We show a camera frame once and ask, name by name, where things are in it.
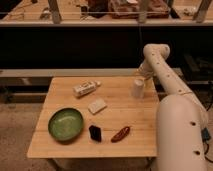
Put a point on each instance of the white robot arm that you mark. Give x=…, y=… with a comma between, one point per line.
x=180, y=116

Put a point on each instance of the black eraser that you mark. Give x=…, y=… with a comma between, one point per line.
x=95, y=133

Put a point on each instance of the white tube bottle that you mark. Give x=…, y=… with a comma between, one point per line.
x=85, y=88

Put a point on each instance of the white sponge block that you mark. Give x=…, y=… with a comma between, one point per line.
x=96, y=106

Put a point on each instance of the wooden table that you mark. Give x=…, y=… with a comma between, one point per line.
x=122, y=110

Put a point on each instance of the red chili pepper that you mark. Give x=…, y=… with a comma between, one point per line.
x=121, y=134

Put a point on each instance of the green bowl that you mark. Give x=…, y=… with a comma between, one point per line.
x=65, y=124

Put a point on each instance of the brown tray on shelf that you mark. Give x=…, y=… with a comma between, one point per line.
x=130, y=9

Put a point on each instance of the wooden shelf bench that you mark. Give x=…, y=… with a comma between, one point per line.
x=96, y=13

